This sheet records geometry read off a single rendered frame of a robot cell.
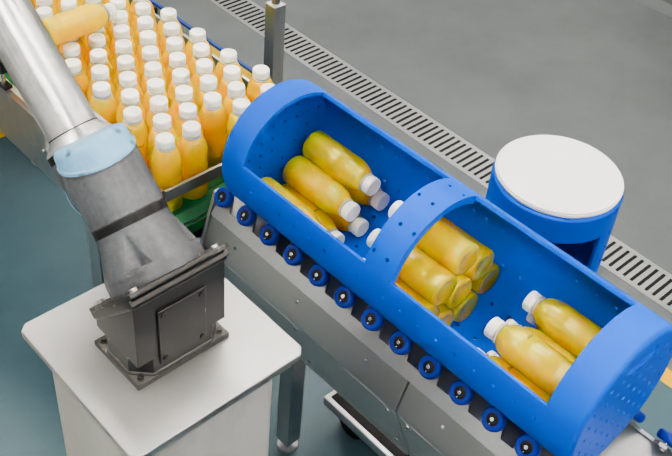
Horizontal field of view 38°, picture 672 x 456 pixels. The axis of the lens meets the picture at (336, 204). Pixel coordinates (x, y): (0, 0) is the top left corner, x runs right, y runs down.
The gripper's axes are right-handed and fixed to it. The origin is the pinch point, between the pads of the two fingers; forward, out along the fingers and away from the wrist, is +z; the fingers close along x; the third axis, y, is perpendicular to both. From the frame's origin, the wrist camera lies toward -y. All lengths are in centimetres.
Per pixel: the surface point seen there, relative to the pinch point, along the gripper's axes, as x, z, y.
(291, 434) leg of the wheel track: -36, 132, -15
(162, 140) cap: -26.8, 27.8, -20.1
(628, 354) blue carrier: -43, 30, 82
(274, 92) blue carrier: -14.6, 19.9, 3.1
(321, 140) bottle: -13.1, 32.8, 9.5
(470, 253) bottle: -29, 35, 49
